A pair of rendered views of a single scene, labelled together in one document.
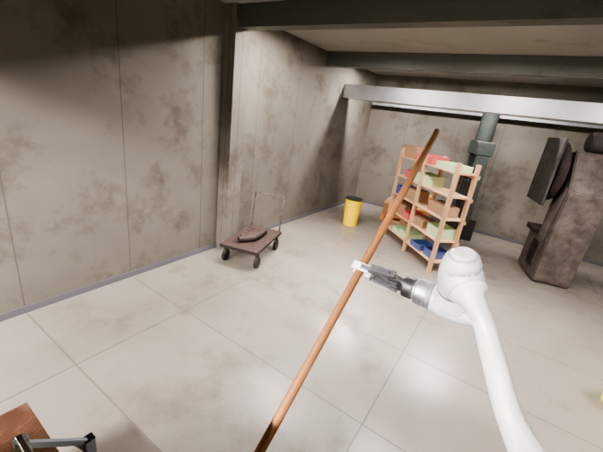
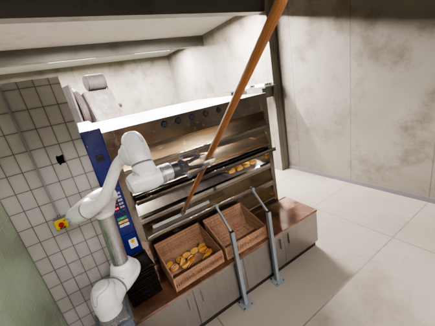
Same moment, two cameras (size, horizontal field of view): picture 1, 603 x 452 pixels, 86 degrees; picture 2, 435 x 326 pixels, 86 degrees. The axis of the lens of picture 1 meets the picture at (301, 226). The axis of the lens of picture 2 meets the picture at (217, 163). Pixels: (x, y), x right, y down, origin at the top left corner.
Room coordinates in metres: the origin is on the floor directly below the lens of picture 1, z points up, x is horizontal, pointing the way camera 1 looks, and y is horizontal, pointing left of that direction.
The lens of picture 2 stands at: (1.71, -1.25, 2.32)
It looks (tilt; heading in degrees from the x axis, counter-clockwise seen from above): 18 degrees down; 119
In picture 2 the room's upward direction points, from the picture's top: 11 degrees counter-clockwise
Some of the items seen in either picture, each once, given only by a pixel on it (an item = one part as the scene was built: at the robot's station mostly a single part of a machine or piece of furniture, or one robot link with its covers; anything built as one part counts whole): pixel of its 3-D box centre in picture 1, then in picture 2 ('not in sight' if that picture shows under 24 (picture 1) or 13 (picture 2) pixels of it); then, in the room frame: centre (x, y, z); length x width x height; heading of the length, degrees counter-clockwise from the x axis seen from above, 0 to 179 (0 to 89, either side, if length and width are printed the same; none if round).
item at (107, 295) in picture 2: not in sight; (106, 296); (0.37, -0.63, 1.17); 0.18 x 0.16 x 0.22; 99
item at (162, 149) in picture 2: not in sight; (203, 136); (0.39, 0.92, 1.80); 1.79 x 0.11 x 0.19; 57
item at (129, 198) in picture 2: not in sight; (180, 179); (-0.45, 1.37, 1.05); 2.10 x 1.91 x 2.10; 57
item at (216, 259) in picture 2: not in sight; (188, 253); (0.30, 0.29, 0.72); 0.56 x 0.49 x 0.28; 59
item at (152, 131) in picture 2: not in sight; (199, 119); (0.36, 0.94, 1.99); 1.80 x 0.08 x 0.21; 57
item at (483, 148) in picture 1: (472, 176); not in sight; (8.05, -4.01, 1.54); 1.00 x 0.81 x 3.09; 149
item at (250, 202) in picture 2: not in sight; (220, 217); (0.39, 0.92, 0.76); 1.79 x 0.11 x 0.19; 57
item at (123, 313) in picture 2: not in sight; (112, 315); (0.38, -0.65, 1.03); 0.22 x 0.18 x 0.06; 149
